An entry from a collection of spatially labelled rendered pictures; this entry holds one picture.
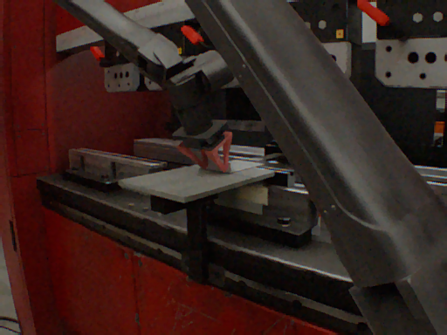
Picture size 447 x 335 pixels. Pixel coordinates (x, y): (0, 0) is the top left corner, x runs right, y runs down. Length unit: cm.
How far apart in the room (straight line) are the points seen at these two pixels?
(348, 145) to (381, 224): 5
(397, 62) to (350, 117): 41
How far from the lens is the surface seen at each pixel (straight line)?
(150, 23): 100
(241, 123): 82
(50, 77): 146
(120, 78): 108
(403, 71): 63
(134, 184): 66
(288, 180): 76
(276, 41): 24
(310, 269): 62
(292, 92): 22
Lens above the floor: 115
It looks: 10 degrees down
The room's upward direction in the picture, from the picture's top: straight up
